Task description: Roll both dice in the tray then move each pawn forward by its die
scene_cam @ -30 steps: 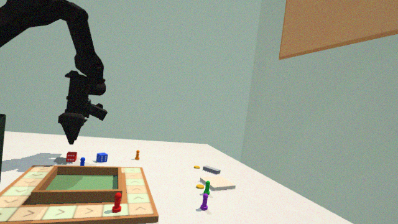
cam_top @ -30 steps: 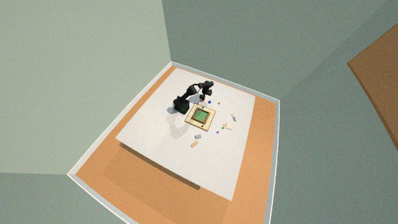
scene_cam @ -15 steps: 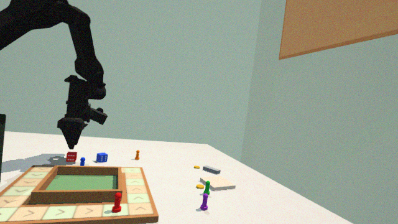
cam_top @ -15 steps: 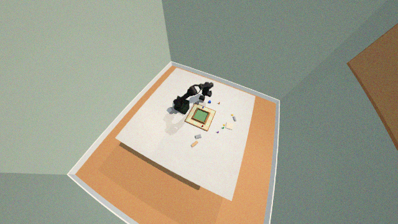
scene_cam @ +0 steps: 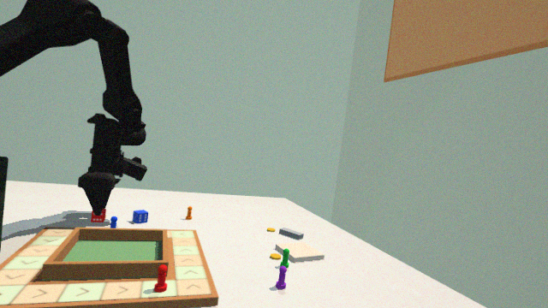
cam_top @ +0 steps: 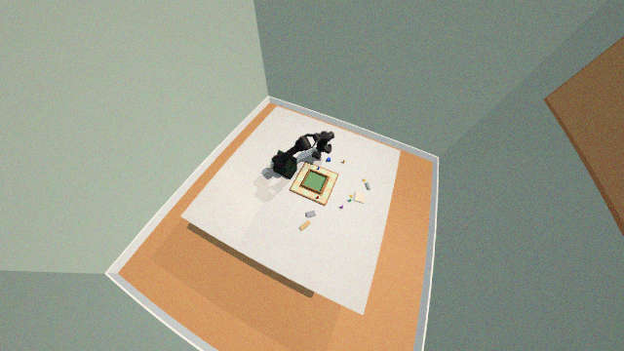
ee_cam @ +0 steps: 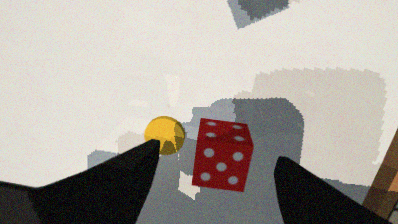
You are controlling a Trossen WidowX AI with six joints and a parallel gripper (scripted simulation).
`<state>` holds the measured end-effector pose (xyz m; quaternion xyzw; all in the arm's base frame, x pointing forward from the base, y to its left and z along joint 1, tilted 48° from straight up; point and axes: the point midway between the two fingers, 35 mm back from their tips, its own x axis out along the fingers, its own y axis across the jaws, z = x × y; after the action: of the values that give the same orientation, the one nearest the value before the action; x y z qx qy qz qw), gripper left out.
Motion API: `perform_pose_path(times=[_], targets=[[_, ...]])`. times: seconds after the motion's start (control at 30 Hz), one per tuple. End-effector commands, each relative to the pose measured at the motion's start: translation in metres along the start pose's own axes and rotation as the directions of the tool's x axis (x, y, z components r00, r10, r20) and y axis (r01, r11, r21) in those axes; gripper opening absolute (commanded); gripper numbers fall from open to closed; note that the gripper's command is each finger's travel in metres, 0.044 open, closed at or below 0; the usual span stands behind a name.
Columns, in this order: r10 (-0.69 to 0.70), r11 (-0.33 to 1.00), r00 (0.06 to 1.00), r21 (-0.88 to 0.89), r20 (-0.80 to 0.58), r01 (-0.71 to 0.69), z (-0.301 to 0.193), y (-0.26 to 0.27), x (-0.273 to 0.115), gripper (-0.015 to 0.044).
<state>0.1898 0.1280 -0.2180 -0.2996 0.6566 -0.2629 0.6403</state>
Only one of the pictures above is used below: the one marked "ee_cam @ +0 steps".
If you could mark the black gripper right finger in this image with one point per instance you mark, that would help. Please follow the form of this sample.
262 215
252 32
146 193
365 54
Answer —
304 198

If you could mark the red die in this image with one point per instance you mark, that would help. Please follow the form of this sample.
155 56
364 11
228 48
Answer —
223 155

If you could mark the orange flat disc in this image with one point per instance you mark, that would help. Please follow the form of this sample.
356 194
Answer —
169 131

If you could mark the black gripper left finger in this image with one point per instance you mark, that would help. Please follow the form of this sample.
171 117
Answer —
112 192

